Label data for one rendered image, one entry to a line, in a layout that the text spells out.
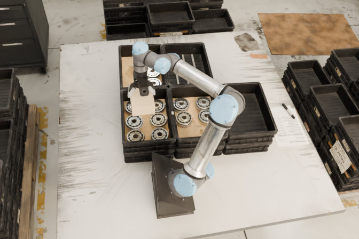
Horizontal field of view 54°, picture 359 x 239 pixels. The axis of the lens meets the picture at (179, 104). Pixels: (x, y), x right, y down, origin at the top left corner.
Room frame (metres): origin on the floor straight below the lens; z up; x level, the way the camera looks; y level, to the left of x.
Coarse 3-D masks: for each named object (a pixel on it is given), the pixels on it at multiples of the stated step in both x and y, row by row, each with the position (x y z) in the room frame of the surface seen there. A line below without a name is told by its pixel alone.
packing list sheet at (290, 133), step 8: (272, 112) 1.54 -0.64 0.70; (280, 112) 1.54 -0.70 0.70; (280, 120) 1.47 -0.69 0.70; (288, 120) 1.48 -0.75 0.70; (296, 120) 1.49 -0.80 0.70; (280, 128) 1.41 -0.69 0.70; (288, 128) 1.41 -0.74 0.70; (296, 128) 1.42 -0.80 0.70; (280, 136) 1.34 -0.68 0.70; (288, 136) 1.35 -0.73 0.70; (296, 136) 1.36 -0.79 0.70; (304, 136) 1.36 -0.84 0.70; (280, 144) 1.28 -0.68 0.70; (288, 144) 1.29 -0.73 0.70; (296, 144) 1.29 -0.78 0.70; (304, 144) 1.30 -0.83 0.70
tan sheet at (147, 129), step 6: (126, 102) 1.38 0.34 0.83; (126, 114) 1.29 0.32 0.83; (150, 114) 1.31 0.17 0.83; (144, 120) 1.26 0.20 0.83; (144, 126) 1.21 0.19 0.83; (150, 126) 1.21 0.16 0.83; (126, 132) 1.15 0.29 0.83; (144, 132) 1.17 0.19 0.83; (150, 132) 1.17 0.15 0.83; (168, 132) 1.19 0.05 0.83; (126, 138) 1.11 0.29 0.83; (150, 138) 1.13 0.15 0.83; (168, 138) 1.15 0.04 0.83
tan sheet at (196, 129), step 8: (208, 96) 1.51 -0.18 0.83; (192, 104) 1.42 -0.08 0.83; (176, 112) 1.35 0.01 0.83; (192, 112) 1.36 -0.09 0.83; (192, 120) 1.30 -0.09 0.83; (184, 128) 1.23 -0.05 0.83; (192, 128) 1.24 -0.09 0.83; (200, 128) 1.24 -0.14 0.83; (184, 136) 1.17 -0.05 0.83; (192, 136) 1.18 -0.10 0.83
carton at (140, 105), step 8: (136, 88) 1.25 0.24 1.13; (136, 96) 1.20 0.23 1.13; (144, 96) 1.20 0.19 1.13; (152, 96) 1.21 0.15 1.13; (136, 104) 1.14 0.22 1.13; (144, 104) 1.15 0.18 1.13; (152, 104) 1.15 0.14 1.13; (136, 112) 1.12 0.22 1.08; (144, 112) 1.13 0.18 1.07; (152, 112) 1.15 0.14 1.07
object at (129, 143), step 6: (120, 90) 1.39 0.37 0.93; (126, 90) 1.39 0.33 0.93; (168, 90) 1.43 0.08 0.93; (120, 96) 1.34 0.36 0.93; (168, 96) 1.40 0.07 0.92; (120, 102) 1.29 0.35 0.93; (168, 102) 1.33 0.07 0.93; (174, 126) 1.16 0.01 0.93; (174, 132) 1.12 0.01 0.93; (174, 138) 1.08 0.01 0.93; (126, 144) 1.01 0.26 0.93; (132, 144) 1.02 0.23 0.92; (138, 144) 1.03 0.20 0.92; (144, 144) 1.04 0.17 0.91; (150, 144) 1.04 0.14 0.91
